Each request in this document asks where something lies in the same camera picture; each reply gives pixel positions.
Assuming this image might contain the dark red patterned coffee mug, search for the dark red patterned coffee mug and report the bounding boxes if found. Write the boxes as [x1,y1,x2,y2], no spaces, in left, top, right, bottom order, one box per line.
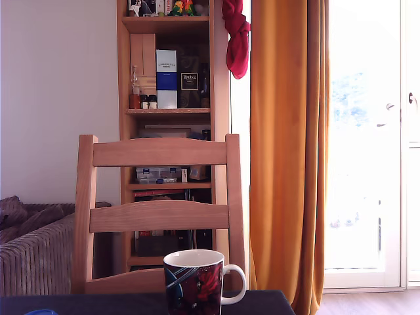
[163,249,247,315]

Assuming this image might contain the wooden ladder-back chair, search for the wooden ladder-back chair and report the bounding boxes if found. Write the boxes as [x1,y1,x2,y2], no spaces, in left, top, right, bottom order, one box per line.
[70,133,247,295]

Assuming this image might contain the clear plastic storage box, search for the clear plastic storage box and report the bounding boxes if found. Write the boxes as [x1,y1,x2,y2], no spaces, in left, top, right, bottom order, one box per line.
[135,166,182,184]

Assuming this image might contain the red book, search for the red book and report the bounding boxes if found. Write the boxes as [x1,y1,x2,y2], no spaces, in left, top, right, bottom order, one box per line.
[133,189,186,198]

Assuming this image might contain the dark glass bottle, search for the dark glass bottle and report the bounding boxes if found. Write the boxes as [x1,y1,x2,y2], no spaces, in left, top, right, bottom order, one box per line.
[199,62,211,109]

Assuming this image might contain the orange curtain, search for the orange curtain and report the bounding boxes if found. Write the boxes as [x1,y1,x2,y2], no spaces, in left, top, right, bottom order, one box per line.
[249,0,331,315]

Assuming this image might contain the black carton with label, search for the black carton with label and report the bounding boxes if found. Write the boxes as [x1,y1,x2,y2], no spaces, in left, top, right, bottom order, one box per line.
[177,49,201,109]

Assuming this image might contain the white and blue carton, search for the white and blue carton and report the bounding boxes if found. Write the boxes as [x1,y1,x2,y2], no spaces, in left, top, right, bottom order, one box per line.
[156,49,179,110]

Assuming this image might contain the clear glass bottle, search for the clear glass bottle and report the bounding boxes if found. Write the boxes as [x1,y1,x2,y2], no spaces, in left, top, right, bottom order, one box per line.
[131,65,140,96]

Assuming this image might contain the knotted red cloth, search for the knotted red cloth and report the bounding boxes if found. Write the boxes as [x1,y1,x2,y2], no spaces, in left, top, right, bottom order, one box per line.
[221,0,251,81]

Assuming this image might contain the tall wooden bookshelf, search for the tall wooden bookshelf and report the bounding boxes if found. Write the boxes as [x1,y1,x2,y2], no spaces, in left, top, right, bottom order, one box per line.
[116,0,216,273]

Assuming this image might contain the pale wooden box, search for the pale wooden box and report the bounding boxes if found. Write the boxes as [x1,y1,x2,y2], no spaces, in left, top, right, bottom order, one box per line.
[130,33,157,96]

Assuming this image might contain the green and orange parrot toy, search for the green and orange parrot toy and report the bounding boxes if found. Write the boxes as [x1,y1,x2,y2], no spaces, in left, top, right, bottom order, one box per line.
[167,0,198,17]

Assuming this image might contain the white and red carton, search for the white and red carton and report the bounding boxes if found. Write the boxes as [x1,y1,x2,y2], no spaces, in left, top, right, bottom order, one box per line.
[156,0,173,16]

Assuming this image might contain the black and white photo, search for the black and white photo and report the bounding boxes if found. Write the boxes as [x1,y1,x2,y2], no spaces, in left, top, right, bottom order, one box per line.
[127,0,157,17]

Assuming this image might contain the white balcony door frame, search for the white balcony door frame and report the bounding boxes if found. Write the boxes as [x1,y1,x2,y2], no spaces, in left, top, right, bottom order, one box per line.
[323,0,420,291]

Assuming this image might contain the brown corduroy cushion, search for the brown corduroy cushion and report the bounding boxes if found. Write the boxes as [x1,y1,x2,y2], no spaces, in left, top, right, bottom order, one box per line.
[0,196,66,244]

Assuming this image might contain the grey corduroy sofa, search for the grey corduroy sofa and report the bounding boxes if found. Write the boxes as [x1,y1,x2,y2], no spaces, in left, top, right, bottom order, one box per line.
[0,201,112,298]

